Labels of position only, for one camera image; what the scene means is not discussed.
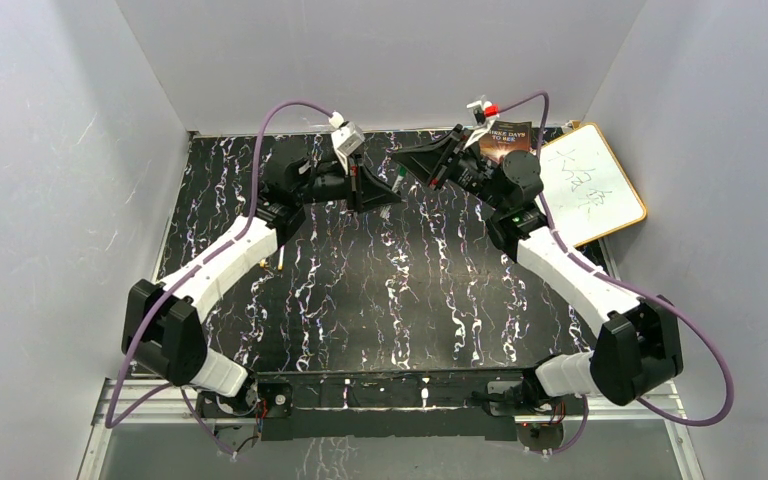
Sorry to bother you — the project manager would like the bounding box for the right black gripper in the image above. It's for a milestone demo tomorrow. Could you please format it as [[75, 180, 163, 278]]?
[[391, 127, 507, 213]]

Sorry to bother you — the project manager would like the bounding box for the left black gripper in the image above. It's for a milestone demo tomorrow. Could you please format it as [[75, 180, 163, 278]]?
[[295, 150, 402, 218]]

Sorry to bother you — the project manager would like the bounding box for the green pen cap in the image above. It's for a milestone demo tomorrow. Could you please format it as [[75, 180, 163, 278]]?
[[392, 168, 407, 193]]

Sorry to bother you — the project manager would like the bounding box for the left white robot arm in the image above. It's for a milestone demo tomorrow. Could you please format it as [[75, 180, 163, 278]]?
[[121, 144, 401, 416]]

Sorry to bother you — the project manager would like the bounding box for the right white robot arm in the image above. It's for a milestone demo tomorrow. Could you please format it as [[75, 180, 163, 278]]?
[[391, 125, 683, 414]]

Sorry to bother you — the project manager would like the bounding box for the dark book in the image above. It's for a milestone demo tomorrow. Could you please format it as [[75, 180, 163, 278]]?
[[479, 121, 533, 163]]

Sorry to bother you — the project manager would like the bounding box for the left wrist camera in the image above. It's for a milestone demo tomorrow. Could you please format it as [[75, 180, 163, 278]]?
[[329, 111, 365, 172]]

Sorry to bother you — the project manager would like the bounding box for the whiteboard with wooden frame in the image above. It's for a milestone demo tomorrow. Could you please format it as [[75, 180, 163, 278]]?
[[540, 123, 647, 247]]

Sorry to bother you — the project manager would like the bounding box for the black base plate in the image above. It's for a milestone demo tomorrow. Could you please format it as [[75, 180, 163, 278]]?
[[193, 368, 588, 444]]

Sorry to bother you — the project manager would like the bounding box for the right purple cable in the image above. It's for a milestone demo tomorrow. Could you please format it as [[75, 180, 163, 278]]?
[[489, 91, 735, 456]]

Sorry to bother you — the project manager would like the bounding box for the purple cable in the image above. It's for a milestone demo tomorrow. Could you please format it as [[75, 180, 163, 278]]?
[[489, 91, 735, 456], [104, 100, 339, 458]]

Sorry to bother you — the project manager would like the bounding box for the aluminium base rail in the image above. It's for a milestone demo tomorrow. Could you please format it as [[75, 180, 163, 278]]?
[[79, 373, 703, 479]]

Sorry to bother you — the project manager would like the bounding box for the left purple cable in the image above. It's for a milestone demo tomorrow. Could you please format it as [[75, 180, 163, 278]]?
[[104, 100, 339, 458]]

